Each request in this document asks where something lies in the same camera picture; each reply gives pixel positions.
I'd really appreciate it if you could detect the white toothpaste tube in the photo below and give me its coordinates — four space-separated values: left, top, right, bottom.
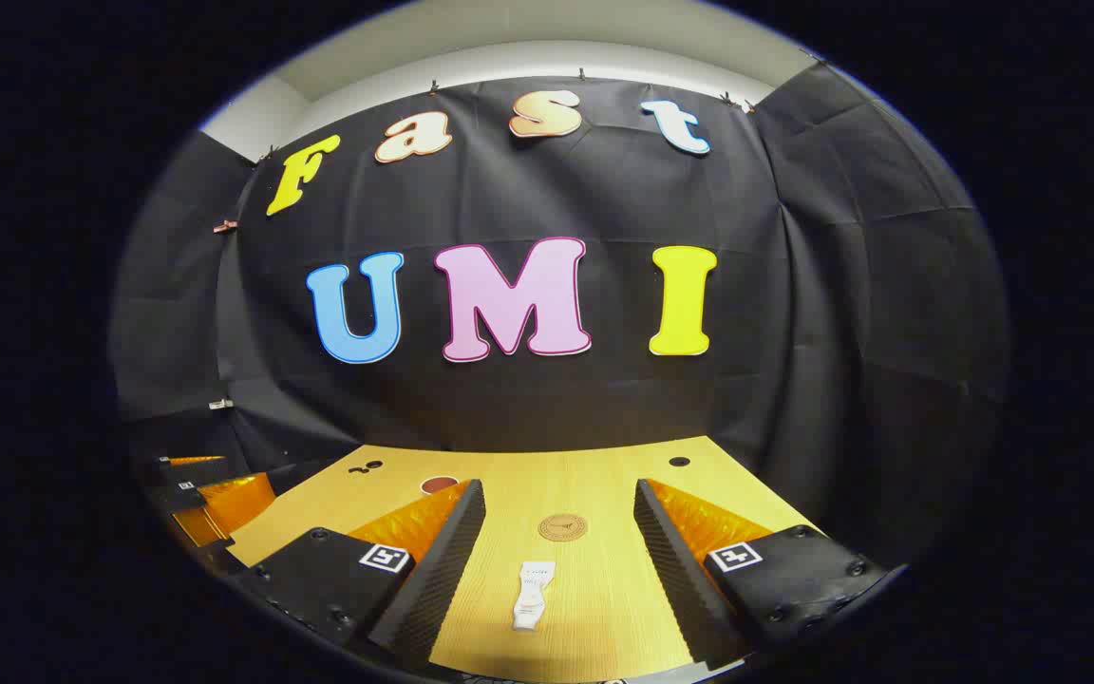
512 560 556 632

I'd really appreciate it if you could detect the black backdrop cloth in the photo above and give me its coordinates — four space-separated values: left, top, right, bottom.
110 62 1013 571

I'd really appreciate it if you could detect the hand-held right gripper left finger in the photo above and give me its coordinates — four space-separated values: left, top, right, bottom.
229 478 488 671

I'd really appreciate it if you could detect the wooden desktop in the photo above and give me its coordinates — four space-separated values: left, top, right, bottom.
224 434 823 683

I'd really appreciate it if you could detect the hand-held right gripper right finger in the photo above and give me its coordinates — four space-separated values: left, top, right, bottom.
632 478 890 671

